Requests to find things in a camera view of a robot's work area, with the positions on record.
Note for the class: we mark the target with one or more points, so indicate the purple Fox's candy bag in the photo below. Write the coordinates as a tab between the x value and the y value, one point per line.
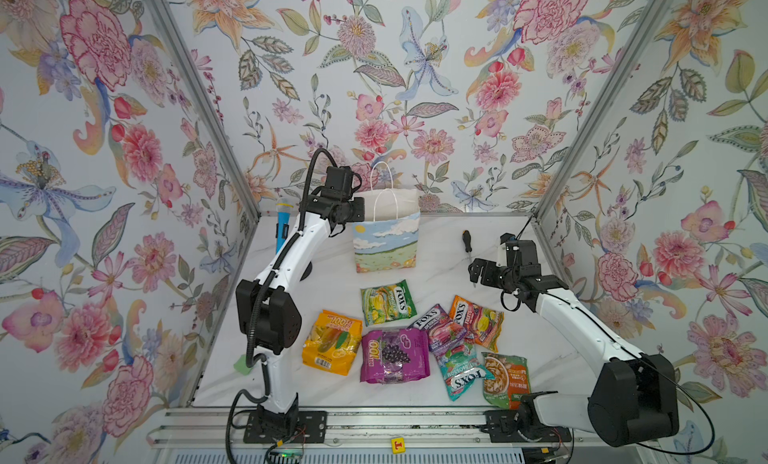
442	331

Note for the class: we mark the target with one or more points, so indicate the yellow marker cube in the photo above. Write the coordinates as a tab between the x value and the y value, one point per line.
398	446

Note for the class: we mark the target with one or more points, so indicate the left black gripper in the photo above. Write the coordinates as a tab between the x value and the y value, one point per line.
358	213

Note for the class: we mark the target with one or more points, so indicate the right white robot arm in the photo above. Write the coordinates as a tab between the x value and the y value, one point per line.
634	398

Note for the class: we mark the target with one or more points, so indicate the green Fox's candy bag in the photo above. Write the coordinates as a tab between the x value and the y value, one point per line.
388	303

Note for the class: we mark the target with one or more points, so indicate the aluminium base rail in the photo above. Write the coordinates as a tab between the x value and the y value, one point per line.
348	427

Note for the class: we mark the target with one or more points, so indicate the painted landscape paper bag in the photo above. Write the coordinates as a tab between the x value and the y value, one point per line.
387	238

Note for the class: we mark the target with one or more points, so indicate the purple grape candy bag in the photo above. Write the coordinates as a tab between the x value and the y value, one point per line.
395	356

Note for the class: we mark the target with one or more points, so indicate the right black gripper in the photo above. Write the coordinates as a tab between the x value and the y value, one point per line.
489	267

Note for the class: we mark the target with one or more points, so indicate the yellow gummy candy bag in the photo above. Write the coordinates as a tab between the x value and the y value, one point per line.
332	343

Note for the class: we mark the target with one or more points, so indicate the green orange noodle packet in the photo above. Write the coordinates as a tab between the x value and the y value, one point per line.
507	380

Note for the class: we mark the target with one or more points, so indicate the teal Fox's candy bag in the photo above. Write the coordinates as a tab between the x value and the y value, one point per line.
460	368

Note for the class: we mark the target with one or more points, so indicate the black handled screwdriver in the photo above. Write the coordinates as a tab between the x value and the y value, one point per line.
467	244

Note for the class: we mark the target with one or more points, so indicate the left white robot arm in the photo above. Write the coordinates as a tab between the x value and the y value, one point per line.
268	316

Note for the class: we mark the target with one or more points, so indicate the orange Fox's candy bag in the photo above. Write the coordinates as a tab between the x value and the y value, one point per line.
484	325

